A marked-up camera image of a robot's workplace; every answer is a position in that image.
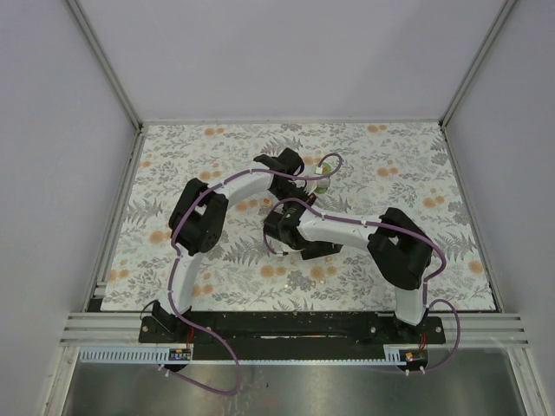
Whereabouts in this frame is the green pill bottle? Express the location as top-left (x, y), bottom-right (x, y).
top-left (314, 179), bottom-right (330, 194)

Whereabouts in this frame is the green bottle cap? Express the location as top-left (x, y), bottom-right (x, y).
top-left (321, 162), bottom-right (333, 174)

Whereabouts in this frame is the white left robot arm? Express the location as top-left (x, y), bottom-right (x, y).
top-left (152, 148), bottom-right (304, 342)

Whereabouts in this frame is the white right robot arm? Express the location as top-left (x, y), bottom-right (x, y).
top-left (263, 202), bottom-right (433, 343)

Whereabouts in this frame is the floral table mat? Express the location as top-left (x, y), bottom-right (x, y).
top-left (101, 122), bottom-right (496, 312)

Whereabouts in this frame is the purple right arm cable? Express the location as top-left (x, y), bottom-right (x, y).
top-left (261, 198), bottom-right (460, 376)

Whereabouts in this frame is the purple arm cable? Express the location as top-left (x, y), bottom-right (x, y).
top-left (261, 198), bottom-right (460, 376)
top-left (168, 153), bottom-right (346, 396)

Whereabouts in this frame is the white cable duct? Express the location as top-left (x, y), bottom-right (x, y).
top-left (79, 340), bottom-right (407, 366)

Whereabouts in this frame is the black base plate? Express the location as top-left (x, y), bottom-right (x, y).
top-left (138, 311), bottom-right (446, 358)

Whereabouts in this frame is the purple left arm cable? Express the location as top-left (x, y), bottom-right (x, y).
top-left (168, 153), bottom-right (346, 396)

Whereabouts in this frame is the aluminium frame rail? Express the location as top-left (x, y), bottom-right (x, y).
top-left (60, 312), bottom-right (529, 348)

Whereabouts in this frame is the left aluminium corner post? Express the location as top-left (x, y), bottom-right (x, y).
top-left (63, 0), bottom-right (142, 131)

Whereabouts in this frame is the aluminium corner post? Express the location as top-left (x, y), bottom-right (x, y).
top-left (63, 0), bottom-right (142, 131)
top-left (439, 0), bottom-right (519, 131)

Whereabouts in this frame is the right aluminium corner post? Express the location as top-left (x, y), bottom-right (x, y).
top-left (439, 0), bottom-right (519, 131)

